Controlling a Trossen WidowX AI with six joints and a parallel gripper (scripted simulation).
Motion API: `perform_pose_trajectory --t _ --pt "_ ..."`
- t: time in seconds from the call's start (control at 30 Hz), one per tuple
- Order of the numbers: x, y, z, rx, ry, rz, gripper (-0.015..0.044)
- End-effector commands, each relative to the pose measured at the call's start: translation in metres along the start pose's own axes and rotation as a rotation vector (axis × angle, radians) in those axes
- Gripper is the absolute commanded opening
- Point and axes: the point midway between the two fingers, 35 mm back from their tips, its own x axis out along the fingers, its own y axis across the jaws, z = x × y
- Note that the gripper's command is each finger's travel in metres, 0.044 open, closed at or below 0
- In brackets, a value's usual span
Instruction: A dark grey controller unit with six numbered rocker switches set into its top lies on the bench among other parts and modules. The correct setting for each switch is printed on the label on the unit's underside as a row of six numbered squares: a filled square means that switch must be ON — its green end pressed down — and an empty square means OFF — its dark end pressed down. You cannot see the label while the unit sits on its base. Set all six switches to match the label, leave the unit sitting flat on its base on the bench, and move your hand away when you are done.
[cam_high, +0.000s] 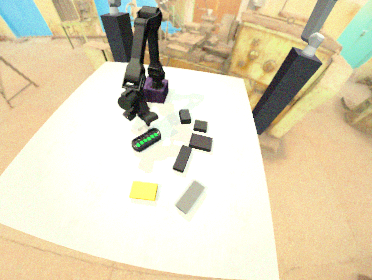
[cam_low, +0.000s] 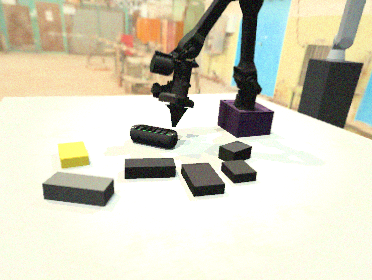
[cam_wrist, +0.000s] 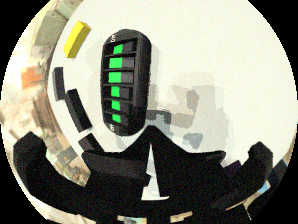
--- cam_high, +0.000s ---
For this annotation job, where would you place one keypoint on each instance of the yellow flat block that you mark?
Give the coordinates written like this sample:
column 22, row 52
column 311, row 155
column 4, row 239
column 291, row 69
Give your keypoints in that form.
column 145, row 191

